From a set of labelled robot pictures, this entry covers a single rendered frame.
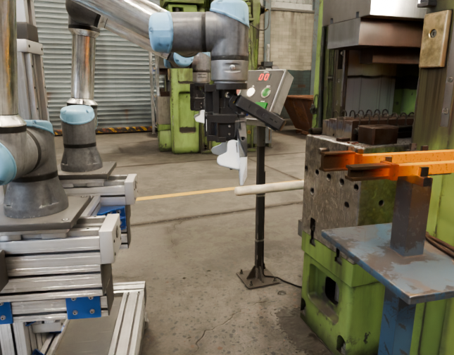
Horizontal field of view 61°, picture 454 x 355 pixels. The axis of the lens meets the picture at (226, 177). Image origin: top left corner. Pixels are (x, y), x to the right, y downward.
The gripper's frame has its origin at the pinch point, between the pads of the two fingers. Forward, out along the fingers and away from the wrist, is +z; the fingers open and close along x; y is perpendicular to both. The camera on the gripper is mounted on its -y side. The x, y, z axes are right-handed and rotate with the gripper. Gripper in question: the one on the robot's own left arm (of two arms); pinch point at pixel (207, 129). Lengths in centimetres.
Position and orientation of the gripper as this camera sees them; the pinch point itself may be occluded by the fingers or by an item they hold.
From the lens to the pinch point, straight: 170.9
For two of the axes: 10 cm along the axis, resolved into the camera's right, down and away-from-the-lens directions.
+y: -9.9, 0.3, -1.2
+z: 0.0, 9.7, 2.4
